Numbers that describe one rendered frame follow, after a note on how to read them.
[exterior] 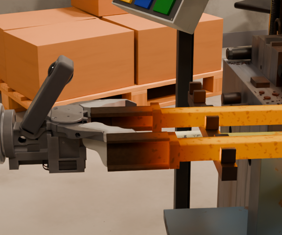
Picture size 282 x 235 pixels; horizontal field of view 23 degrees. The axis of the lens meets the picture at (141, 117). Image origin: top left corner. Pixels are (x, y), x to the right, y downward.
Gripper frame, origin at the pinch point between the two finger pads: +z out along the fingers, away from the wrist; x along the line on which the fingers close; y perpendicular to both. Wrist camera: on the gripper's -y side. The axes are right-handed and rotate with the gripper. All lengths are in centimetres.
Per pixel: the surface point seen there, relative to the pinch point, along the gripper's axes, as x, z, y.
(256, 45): -57, 32, 5
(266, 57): -49, 32, 5
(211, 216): -16.7, 14.4, 26.4
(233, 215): -16.7, 18.7, 26.4
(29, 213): -159, -34, 101
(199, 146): 13.6, 6.4, -0.6
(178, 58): -105, 20, 20
